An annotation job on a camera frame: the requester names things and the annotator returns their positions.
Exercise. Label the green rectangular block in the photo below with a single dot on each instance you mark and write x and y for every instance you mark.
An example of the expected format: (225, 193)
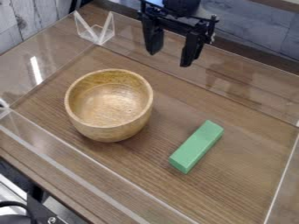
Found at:
(194, 148)

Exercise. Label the black metal stand bracket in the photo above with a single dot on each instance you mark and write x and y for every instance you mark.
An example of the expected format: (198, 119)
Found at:
(42, 213)

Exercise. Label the clear acrylic corner bracket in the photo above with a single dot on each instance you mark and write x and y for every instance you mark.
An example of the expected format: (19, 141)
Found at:
(96, 34)

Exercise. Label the clear acrylic tray wall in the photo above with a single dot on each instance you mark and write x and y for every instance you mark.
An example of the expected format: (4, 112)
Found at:
(122, 183)

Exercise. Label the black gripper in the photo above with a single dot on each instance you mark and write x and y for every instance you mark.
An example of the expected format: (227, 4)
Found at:
(179, 16)

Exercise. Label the wooden bowl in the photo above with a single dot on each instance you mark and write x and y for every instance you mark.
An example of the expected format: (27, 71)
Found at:
(108, 103)

